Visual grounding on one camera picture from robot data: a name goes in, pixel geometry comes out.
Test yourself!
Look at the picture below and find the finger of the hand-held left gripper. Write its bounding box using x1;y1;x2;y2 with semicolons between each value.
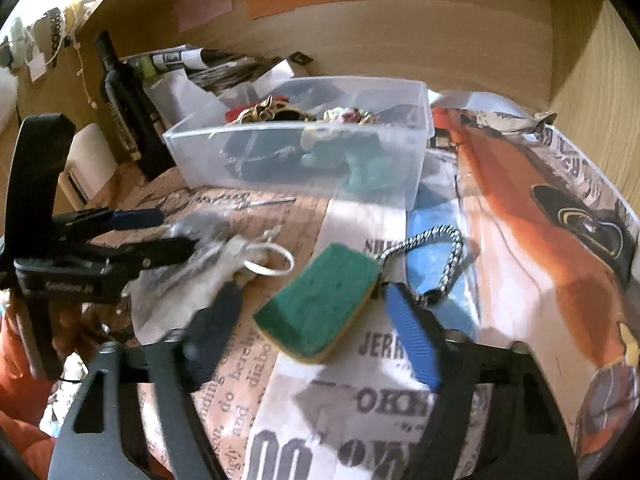
54;207;167;237
105;236;202;272

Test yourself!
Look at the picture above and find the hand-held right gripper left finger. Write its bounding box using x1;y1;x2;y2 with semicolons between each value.
47;284;246;480

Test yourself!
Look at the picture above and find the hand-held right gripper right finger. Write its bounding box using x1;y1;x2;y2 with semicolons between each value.
384;282;583;480

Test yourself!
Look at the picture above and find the clear plastic bag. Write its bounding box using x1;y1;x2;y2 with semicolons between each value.
131;209;246;333

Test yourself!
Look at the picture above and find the green yellow sponge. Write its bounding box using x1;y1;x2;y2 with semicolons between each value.
253;242;382;364

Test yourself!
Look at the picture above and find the clear plastic container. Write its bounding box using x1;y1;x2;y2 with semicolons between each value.
163;76;434;212

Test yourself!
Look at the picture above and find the person's left forearm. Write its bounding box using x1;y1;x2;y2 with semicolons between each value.
0;305;58;480

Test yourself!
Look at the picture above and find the person's left hand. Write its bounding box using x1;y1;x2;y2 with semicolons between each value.
52;305;101;361

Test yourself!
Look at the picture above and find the dark glass bottle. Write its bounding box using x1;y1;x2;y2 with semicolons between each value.
94;30;177;182

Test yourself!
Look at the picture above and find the white hanging tag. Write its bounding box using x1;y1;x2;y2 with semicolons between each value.
26;55;51;83

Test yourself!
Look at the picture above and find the silver metal pin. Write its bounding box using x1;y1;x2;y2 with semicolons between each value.
239;196;298;209

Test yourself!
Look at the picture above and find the printed paper table cover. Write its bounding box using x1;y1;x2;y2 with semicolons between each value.
127;89;640;480

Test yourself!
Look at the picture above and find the red item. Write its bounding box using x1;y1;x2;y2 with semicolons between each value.
224;94;291;123

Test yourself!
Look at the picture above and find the gold ornament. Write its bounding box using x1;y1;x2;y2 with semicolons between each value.
234;96;307;126

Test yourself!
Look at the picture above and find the pile of papers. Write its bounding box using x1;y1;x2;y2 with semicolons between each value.
120;45;313;97

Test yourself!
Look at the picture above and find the pink sticky note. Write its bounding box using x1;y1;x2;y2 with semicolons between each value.
174;0;234;33

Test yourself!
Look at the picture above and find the black white braided cord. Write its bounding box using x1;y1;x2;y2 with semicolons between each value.
375;226;467;307

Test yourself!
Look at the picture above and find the white key ring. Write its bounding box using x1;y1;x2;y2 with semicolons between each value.
242;241;296;279

